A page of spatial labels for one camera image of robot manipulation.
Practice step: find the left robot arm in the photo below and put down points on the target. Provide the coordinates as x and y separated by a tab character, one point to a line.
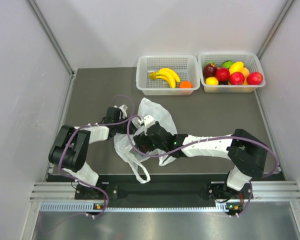
70	148

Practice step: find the yellow banana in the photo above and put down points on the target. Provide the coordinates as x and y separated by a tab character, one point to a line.
168	75

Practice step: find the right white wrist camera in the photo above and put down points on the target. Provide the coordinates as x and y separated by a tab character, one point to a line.
147	121

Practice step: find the orange tangerine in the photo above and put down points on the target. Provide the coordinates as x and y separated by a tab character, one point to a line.
185	85

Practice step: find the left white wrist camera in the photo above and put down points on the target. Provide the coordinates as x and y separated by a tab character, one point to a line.
123	109

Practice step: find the dark red apple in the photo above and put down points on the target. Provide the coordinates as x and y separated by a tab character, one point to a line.
209	70

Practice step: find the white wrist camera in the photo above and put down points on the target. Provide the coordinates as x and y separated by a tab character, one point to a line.
147	121
123	109

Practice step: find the white basket holding fruit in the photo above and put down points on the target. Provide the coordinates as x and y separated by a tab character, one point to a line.
250	60

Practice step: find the yellow mango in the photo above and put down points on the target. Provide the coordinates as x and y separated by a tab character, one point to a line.
236	67

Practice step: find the green lime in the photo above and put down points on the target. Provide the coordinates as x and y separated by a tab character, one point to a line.
227	64

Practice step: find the red apple middle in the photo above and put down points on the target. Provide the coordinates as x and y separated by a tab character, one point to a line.
222	74

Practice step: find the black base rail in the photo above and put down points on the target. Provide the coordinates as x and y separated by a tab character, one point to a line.
163	190

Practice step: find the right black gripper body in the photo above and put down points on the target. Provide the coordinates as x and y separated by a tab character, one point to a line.
142	139

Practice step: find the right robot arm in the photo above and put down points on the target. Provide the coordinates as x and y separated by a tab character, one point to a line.
246	152

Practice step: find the red apple right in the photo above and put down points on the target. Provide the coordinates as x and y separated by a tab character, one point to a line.
254	78

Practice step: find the empty white plastic basket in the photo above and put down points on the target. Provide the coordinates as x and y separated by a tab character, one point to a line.
186	66

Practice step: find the white plastic bag with fruit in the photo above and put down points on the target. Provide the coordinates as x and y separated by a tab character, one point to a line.
124	149

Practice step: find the orange fruit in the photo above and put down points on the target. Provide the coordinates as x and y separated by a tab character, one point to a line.
245	72

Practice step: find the grey slotted cable duct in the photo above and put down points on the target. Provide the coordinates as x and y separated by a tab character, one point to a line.
92	207

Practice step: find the red apple front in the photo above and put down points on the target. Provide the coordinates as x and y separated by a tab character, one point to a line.
237	78

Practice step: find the yellow lemon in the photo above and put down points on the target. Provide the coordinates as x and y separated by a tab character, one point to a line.
212	81

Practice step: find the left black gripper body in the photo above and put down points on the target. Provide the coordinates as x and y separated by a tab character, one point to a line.
122	128

